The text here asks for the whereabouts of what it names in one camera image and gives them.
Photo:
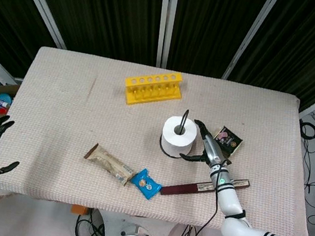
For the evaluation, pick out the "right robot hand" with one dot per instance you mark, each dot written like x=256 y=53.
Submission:
x=212 y=150

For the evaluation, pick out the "white toilet paper roll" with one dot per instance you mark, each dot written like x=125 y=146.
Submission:
x=179 y=137

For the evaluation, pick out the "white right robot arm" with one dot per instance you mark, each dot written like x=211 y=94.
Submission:
x=251 y=224

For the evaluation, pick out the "dark square snack packet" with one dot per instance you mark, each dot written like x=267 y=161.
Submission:
x=228 y=140

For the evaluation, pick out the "maroon and silver bar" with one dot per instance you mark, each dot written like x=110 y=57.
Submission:
x=191 y=187

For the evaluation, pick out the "pink woven tablecloth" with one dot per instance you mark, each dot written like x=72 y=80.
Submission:
x=153 y=141

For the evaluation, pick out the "blue cookie packet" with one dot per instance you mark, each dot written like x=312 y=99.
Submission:
x=145 y=183

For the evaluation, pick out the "yellow test tube rack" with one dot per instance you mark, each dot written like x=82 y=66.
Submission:
x=151 y=88

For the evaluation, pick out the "beige snack bar wrapper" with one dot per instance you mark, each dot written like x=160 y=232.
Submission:
x=109 y=163

